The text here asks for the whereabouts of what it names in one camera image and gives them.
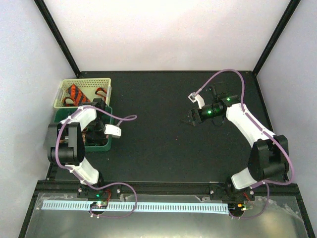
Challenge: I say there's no orange navy striped tie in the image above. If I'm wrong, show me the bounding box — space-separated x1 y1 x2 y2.
63 84 107 107

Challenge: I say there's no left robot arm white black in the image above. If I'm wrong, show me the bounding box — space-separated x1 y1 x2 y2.
46 98 113 198

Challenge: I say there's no floral patterned tie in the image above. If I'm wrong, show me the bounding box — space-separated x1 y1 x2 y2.
82 131 91 146

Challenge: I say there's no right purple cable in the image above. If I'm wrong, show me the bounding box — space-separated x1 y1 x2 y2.
198 68 297 220

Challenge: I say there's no cream perforated basket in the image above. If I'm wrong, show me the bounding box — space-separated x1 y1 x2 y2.
53 78 112 109

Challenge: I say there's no purple cable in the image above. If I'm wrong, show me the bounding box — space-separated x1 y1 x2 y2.
56 105 138 220
198 68 297 220

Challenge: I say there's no black aluminium front rail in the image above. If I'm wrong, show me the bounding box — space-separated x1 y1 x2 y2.
35 180 300 196

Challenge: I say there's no white slotted cable duct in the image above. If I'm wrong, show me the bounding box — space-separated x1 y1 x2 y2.
41 200 228 215

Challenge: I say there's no right black frame post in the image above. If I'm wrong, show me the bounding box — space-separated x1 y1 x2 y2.
252 0 301 76

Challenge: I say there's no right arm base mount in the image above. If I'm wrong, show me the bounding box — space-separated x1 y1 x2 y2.
209 182 255 201

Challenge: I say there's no black frame post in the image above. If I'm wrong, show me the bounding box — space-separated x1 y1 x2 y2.
252 0 301 76
34 0 81 77

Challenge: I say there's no green divided organizer tray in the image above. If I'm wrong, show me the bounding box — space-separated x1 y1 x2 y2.
52 107 114 152

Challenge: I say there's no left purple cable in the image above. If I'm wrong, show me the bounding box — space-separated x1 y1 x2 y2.
56 105 138 220

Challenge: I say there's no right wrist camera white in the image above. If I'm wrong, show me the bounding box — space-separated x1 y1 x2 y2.
188 92 205 109

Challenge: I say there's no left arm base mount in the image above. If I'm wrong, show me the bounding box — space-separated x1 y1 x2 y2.
77 185 122 200

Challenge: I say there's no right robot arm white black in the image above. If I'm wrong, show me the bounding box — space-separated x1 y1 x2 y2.
182 86 290 200

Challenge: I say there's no left black frame post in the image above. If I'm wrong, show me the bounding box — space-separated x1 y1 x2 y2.
34 0 81 77

